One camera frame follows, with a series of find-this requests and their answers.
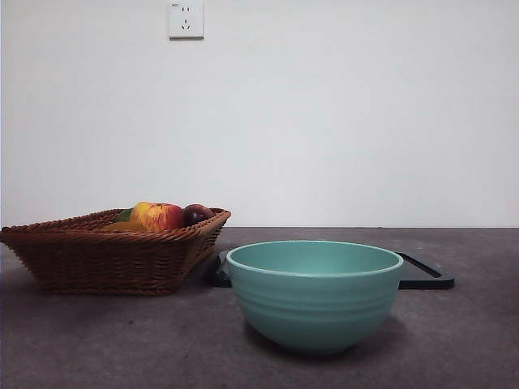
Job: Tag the teal ceramic bowl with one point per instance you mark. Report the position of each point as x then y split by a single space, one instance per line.
316 308

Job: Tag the yellow-brown oval fruit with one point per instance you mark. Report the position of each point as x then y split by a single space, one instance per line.
123 227

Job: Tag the dark purple plum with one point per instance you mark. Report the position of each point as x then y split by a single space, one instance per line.
196 215

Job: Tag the red and yellow apple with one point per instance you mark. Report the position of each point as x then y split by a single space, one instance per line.
160 216

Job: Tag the green fruit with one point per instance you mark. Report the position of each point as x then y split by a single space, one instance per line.
123 215

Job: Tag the brown wicker basket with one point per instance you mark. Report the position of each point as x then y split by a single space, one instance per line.
105 263

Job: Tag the dark green rectangular tray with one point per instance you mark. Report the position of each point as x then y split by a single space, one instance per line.
430 280

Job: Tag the white wall socket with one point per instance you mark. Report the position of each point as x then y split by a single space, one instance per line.
186 20

